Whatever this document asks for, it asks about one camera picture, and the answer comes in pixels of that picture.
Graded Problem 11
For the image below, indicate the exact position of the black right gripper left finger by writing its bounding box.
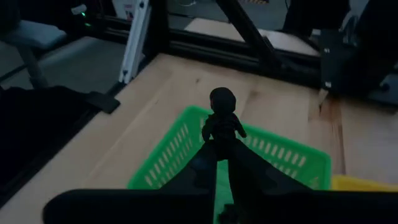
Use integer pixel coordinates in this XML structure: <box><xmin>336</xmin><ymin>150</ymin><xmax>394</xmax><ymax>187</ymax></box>
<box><xmin>42</xmin><ymin>140</ymin><xmax>218</xmax><ymax>224</ymax></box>

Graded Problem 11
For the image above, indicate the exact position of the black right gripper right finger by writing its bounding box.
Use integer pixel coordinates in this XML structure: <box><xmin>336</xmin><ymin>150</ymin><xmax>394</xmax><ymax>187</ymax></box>
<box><xmin>228</xmin><ymin>141</ymin><xmax>398</xmax><ymax>224</ymax></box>

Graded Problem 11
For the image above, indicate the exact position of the black figurine decoration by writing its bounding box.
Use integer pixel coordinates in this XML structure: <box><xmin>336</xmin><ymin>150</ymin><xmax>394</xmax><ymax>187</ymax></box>
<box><xmin>201</xmin><ymin>86</ymin><xmax>248</xmax><ymax>161</ymax></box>

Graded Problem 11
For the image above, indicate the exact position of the green plastic basket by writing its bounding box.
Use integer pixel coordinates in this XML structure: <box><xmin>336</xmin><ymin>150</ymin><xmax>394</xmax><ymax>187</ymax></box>
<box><xmin>126</xmin><ymin>105</ymin><xmax>332</xmax><ymax>224</ymax></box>

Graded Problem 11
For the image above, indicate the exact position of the yellow plastic basket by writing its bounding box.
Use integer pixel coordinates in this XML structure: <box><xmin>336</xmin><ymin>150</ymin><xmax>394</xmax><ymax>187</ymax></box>
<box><xmin>330</xmin><ymin>174</ymin><xmax>398</xmax><ymax>192</ymax></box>

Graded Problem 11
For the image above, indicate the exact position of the grey padded stool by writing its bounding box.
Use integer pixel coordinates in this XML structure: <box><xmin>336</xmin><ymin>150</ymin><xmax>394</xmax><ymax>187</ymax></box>
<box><xmin>0</xmin><ymin>19</ymin><xmax>68</xmax><ymax>90</ymax></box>

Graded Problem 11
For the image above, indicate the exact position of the white aluminium post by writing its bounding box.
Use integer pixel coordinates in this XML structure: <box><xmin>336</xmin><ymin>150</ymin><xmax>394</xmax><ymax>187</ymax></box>
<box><xmin>118</xmin><ymin>0</ymin><xmax>152</xmax><ymax>85</ymax></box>

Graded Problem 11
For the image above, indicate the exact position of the black aluminium table frame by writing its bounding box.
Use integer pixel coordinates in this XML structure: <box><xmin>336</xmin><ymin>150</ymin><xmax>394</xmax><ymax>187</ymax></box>
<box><xmin>0</xmin><ymin>0</ymin><xmax>323</xmax><ymax>208</ymax></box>

